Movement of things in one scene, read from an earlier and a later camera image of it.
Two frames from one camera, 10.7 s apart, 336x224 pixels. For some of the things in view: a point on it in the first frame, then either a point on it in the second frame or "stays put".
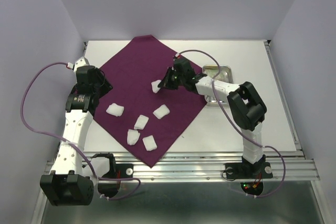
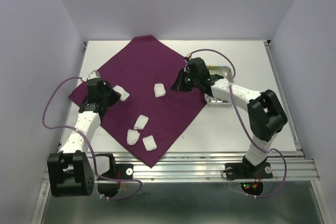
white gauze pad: (133, 136) stays put
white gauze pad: (161, 112) -> (159, 90)
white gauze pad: (141, 122) stays put
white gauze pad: (115, 109) -> (124, 94)
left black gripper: (106, 86) -> (115, 95)
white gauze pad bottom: (149, 143) stays put
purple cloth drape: (147, 120) stays put
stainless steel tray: (226, 74) stays put
